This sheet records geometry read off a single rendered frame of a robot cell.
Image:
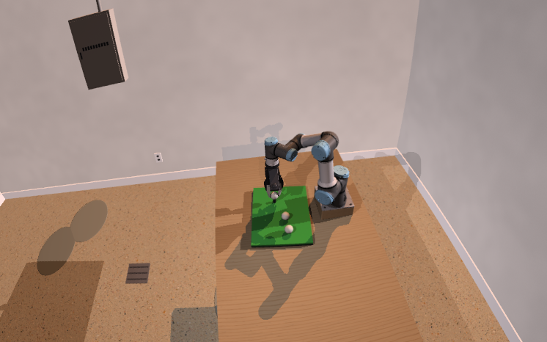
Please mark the green mat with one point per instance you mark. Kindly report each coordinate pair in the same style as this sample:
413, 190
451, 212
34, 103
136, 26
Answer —
268, 225

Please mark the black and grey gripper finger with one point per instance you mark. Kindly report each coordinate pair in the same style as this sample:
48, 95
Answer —
281, 183
267, 188

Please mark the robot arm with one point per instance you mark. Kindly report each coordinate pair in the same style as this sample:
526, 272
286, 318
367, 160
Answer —
333, 179

